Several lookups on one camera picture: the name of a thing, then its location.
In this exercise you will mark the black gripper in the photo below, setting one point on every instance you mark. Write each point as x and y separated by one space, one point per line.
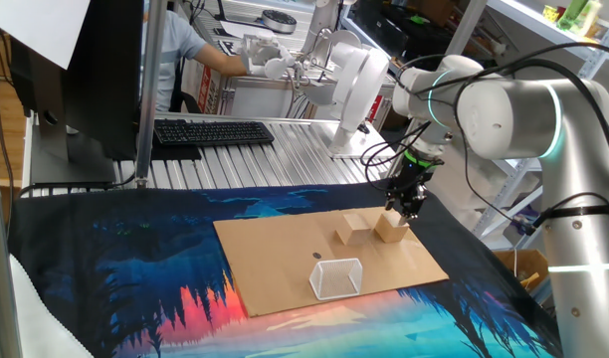
414 181

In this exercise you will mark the light wooden cube block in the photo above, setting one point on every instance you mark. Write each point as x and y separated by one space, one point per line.
391 230
353 231

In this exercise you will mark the white handheld device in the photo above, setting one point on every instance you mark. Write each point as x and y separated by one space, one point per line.
262 52

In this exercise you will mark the bare person forearm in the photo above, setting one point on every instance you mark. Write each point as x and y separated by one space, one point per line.
220 62

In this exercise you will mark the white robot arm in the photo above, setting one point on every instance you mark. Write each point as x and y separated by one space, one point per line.
359 84

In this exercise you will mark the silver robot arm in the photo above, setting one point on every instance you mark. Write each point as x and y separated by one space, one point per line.
508 119

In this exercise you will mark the white packing foam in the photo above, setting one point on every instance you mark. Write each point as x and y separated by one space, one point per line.
454 199

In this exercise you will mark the white mesh toy goal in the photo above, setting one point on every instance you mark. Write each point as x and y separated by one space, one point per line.
334 281

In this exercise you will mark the brown cardboard box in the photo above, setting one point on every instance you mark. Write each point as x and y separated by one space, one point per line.
508 263

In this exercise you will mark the brown cardboard sheet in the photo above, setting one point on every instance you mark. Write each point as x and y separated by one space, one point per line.
274 268

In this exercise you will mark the silver equipment case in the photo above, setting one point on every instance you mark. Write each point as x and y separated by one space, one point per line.
264 102

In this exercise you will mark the black keyboard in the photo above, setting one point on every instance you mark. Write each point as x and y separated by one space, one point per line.
210 133

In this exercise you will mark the round black device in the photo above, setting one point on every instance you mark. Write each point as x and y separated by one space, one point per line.
279 21

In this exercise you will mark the white metal shelf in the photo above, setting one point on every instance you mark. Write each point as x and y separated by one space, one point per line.
523 17

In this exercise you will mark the red white sign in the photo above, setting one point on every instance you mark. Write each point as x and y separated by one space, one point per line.
205 89

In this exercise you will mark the green bottle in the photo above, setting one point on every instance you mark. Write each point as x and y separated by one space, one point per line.
573 12

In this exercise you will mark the person in blue shirt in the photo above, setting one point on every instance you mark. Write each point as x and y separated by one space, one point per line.
172 54

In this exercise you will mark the forest sunset printed cloth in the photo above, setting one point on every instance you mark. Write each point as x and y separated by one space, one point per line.
110 248

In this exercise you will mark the black computer monitor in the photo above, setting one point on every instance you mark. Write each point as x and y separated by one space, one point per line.
105 74

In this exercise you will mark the white paper sheet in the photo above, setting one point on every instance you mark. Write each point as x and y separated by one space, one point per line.
41 25

